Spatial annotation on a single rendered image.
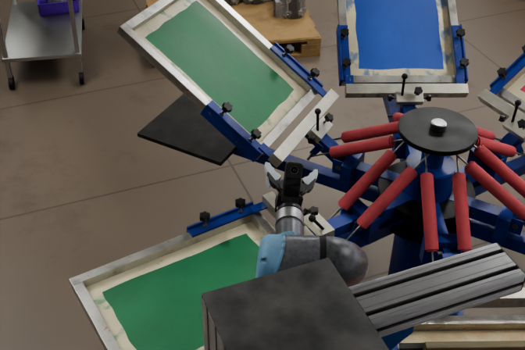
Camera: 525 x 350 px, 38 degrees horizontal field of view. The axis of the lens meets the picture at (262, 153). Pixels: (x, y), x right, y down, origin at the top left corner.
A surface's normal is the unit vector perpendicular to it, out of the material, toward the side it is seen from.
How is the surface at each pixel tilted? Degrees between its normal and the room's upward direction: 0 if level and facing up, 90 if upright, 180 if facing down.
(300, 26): 0
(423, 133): 0
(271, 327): 0
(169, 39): 32
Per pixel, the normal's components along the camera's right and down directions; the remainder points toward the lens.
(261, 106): 0.47, -0.52
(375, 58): 0.03, -0.36
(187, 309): 0.01, -0.80
